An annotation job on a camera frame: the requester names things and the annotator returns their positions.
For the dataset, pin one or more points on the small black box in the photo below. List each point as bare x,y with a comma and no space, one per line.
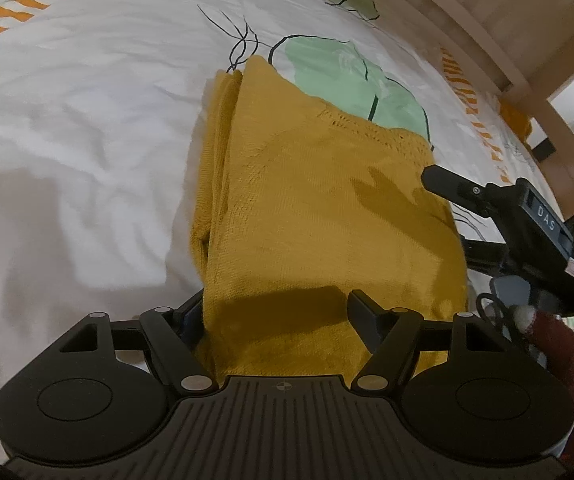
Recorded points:
545,150

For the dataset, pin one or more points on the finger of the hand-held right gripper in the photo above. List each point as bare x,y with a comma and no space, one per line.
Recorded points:
454,187
482,252

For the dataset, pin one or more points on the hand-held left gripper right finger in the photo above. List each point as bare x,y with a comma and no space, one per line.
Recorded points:
362,311

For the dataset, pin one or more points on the white leaf-print bedsheet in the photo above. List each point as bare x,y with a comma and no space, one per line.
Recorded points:
92,125

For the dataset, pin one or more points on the person's right forearm red sleeve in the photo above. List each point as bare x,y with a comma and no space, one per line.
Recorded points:
572,375

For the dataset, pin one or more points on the yellow cloth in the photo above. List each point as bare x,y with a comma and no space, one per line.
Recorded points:
515,116

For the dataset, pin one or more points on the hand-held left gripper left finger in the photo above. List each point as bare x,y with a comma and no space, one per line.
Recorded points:
194,317

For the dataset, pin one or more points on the mustard yellow knit sweater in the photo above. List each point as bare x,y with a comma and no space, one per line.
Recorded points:
317,220

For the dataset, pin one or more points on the light wooden bed frame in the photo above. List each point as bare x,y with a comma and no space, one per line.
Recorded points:
492,15

